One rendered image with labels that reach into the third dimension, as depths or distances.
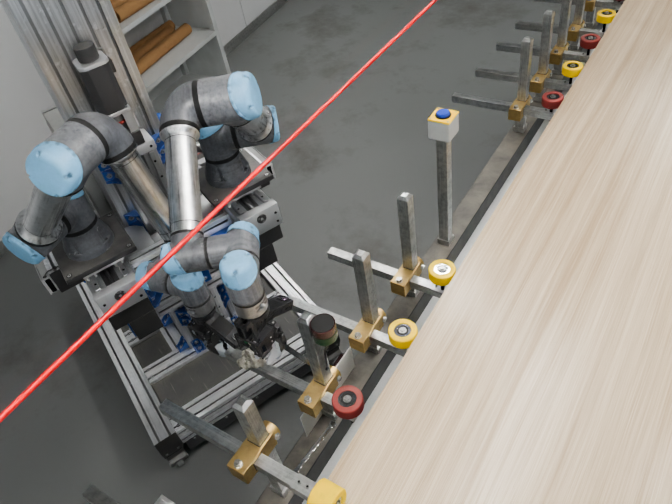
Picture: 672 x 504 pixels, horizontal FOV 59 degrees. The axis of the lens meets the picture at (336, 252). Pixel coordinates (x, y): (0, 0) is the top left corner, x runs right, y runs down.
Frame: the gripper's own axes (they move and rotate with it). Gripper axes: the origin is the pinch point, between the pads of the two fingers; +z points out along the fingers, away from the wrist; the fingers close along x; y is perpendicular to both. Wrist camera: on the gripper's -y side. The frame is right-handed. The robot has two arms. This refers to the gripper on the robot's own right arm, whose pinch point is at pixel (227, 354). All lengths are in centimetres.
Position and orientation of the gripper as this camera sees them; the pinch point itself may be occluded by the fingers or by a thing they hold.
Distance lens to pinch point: 179.3
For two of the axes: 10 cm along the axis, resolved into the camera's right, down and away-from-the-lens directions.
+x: -5.2, 6.5, -5.5
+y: -8.4, -2.9, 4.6
